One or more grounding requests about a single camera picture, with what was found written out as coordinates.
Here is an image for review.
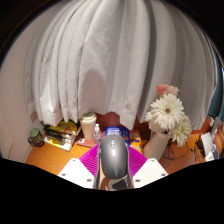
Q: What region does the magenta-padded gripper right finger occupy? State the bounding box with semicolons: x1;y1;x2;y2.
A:
127;146;170;190

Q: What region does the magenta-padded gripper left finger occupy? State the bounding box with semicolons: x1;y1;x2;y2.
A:
57;144;101;190

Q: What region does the dark grey computer mouse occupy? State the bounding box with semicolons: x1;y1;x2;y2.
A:
93;133;134;192

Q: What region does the white vase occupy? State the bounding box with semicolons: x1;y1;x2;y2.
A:
142;129;173;162

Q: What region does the red book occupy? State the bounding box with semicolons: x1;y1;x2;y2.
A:
76;136;100;149

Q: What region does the orange cover book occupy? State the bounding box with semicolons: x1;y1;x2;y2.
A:
127;130;145;155

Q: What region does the black spine book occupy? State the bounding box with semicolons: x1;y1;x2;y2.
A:
44;129;76;142
44;125;77;138

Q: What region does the clear spray bottle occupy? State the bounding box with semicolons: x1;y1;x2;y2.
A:
93;123;102;145

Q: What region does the cream tumbler with lid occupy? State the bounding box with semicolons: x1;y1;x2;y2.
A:
79;112;98;141

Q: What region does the blue cover book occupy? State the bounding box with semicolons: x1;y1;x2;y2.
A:
104;126;131;147

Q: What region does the dark mug with green inside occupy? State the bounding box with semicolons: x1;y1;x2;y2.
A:
27;128;46;148

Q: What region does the white and pink flower bunch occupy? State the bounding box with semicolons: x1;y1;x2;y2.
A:
144;83;193;148

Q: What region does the small white box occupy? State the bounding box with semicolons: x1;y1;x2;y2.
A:
200;131;217;158

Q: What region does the white curtain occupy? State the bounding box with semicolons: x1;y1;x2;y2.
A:
22;0;218;132

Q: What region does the black cable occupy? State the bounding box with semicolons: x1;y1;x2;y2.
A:
162;133;202;162

